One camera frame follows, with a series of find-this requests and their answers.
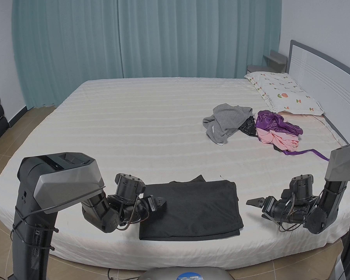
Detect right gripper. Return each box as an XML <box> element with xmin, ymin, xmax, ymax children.
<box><xmin>246</xmin><ymin>196</ymin><xmax>293</xmax><ymax>226</ymax></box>

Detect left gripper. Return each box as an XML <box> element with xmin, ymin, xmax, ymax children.
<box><xmin>136</xmin><ymin>195</ymin><xmax>167</xmax><ymax>222</ymax></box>

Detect black T-shirt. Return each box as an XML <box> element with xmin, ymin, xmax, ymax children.
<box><xmin>138</xmin><ymin>174</ymin><xmax>244</xmax><ymax>241</ymax></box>

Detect bed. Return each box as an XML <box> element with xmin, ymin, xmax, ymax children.
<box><xmin>0</xmin><ymin>39</ymin><xmax>350</xmax><ymax>270</ymax></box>

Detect pink garment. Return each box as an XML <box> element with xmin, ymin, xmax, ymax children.
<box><xmin>257</xmin><ymin>127</ymin><xmax>299</xmax><ymax>151</ymax></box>

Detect black shiny garment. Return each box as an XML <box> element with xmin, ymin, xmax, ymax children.
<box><xmin>240</xmin><ymin>116</ymin><xmax>257</xmax><ymax>137</ymax></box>

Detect purple garment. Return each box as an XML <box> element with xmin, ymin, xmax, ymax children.
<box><xmin>256</xmin><ymin>110</ymin><xmax>330</xmax><ymax>161</ymax></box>

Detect grey garment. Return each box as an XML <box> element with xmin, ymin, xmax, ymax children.
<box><xmin>203</xmin><ymin>104</ymin><xmax>254</xmax><ymax>144</ymax></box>

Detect white printed pillow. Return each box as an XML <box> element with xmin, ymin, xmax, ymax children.
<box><xmin>244</xmin><ymin>71</ymin><xmax>325</xmax><ymax>116</ymax></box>

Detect grey bedside table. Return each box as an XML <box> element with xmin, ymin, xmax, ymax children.
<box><xmin>246</xmin><ymin>50</ymin><xmax>288</xmax><ymax>74</ymax></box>

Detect blue-green curtain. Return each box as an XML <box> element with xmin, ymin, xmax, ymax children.
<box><xmin>118</xmin><ymin>0</ymin><xmax>282</xmax><ymax>78</ymax></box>
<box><xmin>12</xmin><ymin>0</ymin><xmax>124</xmax><ymax>109</ymax></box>

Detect black cable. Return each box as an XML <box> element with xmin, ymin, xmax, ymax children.
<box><xmin>106</xmin><ymin>269</ymin><xmax>140</xmax><ymax>280</ymax></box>

